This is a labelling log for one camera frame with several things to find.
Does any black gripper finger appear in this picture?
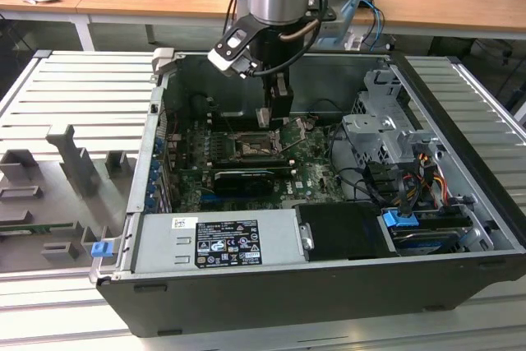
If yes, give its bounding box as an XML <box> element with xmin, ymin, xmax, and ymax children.
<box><xmin>270</xmin><ymin>73</ymin><xmax>295</xmax><ymax>130</ymax></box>
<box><xmin>262</xmin><ymin>75</ymin><xmax>275</xmax><ymax>112</ymax></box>

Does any metal socket cover frame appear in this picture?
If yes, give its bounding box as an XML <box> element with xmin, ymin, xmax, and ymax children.
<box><xmin>274</xmin><ymin>117</ymin><xmax>307</xmax><ymax>153</ymax></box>

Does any black RAM slot bank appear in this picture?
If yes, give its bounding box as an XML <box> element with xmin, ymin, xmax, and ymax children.
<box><xmin>207</xmin><ymin>98</ymin><xmax>288</xmax><ymax>130</ymax></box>
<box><xmin>209</xmin><ymin>156</ymin><xmax>297</xmax><ymax>174</ymax></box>

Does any black CPU socket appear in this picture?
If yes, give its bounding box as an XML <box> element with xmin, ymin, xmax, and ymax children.
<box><xmin>232</xmin><ymin>128</ymin><xmax>288</xmax><ymax>163</ymax></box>

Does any green motherboard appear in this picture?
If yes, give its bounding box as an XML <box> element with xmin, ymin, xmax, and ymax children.
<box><xmin>166</xmin><ymin>114</ymin><xmax>362</xmax><ymax>212</ymax></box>

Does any black graphics card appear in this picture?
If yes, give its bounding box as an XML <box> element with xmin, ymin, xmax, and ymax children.
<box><xmin>212</xmin><ymin>168</ymin><xmax>275</xmax><ymax>198</ymax></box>

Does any silver metal drive cage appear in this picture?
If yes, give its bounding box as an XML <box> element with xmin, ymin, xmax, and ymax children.
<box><xmin>340</xmin><ymin>69</ymin><xmax>449</xmax><ymax>171</ymax></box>

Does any black plastic shroud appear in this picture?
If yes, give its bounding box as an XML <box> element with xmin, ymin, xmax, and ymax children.
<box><xmin>295</xmin><ymin>201</ymin><xmax>398</xmax><ymax>262</ymax></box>

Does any black label sticker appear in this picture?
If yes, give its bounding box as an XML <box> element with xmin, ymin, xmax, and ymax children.
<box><xmin>194</xmin><ymin>219</ymin><xmax>263</xmax><ymax>268</ymax></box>

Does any silver power supply unit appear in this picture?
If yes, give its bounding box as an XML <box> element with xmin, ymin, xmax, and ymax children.
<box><xmin>133</xmin><ymin>209</ymin><xmax>309</xmax><ymax>274</ymax></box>

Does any hard disk drive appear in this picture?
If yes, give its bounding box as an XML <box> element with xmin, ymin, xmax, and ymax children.
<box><xmin>390</xmin><ymin>225</ymin><xmax>465</xmax><ymax>253</ymax></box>

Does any black open PC case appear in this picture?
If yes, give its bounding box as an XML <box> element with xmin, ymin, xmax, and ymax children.
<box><xmin>89</xmin><ymin>47</ymin><xmax>526</xmax><ymax>338</ymax></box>

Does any blue plastic case latch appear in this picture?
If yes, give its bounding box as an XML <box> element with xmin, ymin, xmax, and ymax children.
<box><xmin>90</xmin><ymin>240</ymin><xmax>113</xmax><ymax>258</ymax></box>

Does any grey parts rack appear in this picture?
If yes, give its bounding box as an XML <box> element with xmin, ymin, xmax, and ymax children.
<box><xmin>0</xmin><ymin>123</ymin><xmax>139</xmax><ymax>274</ymax></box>

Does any green RAM stick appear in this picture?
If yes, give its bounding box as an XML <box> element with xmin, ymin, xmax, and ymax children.
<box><xmin>0</xmin><ymin>223</ymin><xmax>54</xmax><ymax>235</ymax></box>

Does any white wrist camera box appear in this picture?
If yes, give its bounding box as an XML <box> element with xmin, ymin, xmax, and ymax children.
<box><xmin>207</xmin><ymin>16</ymin><xmax>264</xmax><ymax>80</ymax></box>

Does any grey plastic case handle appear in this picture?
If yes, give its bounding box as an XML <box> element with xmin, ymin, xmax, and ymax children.
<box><xmin>150</xmin><ymin>47</ymin><xmax>178</xmax><ymax>76</ymax></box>

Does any blue cable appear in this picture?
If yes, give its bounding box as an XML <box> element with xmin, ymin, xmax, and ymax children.
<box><xmin>361</xmin><ymin>0</ymin><xmax>385</xmax><ymax>46</ymax></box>

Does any black wire bundle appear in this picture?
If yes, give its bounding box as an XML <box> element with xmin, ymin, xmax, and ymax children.
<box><xmin>335</xmin><ymin>161</ymin><xmax>412</xmax><ymax>217</ymax></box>

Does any coloured wire bundle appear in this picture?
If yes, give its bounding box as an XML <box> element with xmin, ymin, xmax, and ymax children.
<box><xmin>400</xmin><ymin>153</ymin><xmax>449</xmax><ymax>208</ymax></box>

